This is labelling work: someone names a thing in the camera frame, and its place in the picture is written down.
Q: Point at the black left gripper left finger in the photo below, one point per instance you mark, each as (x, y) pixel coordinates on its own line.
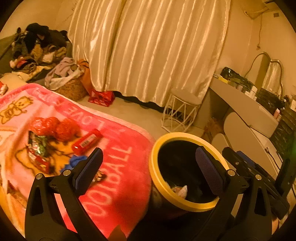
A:
(43, 219)

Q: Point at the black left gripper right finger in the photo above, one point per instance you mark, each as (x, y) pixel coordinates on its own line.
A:
(243, 211)

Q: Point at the blue wrapper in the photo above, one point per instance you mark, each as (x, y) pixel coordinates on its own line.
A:
(74, 160)

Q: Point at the white red plastic bag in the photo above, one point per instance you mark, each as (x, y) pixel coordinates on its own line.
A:
(180, 191)

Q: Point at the red crinkled plastic bag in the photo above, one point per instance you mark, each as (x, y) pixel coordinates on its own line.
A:
(63, 130)

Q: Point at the yellow rimmed black trash bin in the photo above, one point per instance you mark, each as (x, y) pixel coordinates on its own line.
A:
(172, 163)

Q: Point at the green black snack packet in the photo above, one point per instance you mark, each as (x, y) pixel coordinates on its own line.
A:
(38, 152)

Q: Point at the red snack bar wrapper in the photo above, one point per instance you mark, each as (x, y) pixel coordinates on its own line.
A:
(86, 142)

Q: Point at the white chair by table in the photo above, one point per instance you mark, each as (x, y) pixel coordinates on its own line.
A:
(238, 136)

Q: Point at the pink cartoon fleece blanket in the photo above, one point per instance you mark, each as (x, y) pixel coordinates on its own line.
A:
(118, 197)

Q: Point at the white dressing table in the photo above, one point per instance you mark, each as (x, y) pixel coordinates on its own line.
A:
(256, 117)

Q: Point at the red gift bag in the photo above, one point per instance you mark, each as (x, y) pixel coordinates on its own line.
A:
(104, 98)

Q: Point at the woven laundry basket with clothes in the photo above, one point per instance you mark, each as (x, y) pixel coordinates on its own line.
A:
(65, 79)

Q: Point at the orange bag by curtain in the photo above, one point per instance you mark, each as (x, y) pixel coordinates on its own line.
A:
(86, 77)

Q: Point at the pile of clothes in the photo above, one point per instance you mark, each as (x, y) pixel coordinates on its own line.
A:
(37, 48)

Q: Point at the cream satin curtain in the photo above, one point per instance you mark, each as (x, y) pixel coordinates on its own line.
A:
(146, 48)

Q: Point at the white wire frame stool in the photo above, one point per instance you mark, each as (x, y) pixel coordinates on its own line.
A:
(180, 111)

